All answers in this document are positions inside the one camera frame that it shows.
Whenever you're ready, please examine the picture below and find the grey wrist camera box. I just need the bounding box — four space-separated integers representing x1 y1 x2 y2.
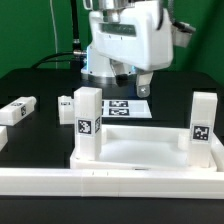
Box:
172 21 196 48

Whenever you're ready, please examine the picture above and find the white desk top tray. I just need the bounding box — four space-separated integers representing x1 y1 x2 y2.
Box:
70 125 224 172

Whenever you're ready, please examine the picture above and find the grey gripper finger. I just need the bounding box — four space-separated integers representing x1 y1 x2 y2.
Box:
111 61 132 86
136 72 153 98

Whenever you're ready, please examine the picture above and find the white thin cable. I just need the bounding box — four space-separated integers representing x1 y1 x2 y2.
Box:
49 0 59 70

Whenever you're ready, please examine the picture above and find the white front fence rail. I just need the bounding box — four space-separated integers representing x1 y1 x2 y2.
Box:
0 168 224 199

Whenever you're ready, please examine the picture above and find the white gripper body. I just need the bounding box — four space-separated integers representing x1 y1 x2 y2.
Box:
89 0 173 71

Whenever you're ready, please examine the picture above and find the black cable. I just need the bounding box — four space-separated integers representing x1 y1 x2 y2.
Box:
30 0 88 70

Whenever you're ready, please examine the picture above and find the white U-shaped marker base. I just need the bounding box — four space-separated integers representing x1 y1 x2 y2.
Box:
102 99 152 118

